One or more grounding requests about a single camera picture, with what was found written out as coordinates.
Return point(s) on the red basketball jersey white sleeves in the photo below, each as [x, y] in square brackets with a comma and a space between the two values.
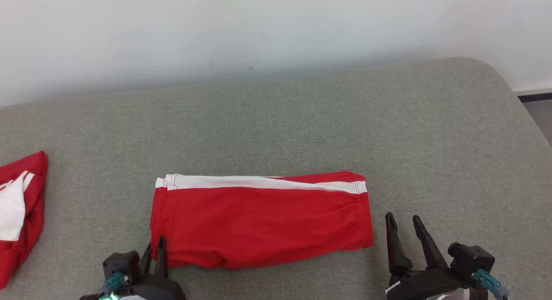
[30, 196]

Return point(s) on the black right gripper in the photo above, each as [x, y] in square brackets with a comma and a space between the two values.
[424, 285]

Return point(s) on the red shorts with white stripe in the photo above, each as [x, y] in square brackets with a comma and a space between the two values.
[258, 222]

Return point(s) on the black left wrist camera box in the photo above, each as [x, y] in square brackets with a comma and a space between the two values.
[121, 263]

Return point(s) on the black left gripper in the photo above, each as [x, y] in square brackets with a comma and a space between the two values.
[159, 289]

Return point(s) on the dark baseboard strip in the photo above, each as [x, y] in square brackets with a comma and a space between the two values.
[537, 97]

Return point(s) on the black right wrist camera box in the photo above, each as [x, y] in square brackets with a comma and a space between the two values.
[472, 259]

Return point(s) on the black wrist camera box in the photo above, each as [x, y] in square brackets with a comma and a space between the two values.
[121, 263]
[472, 259]

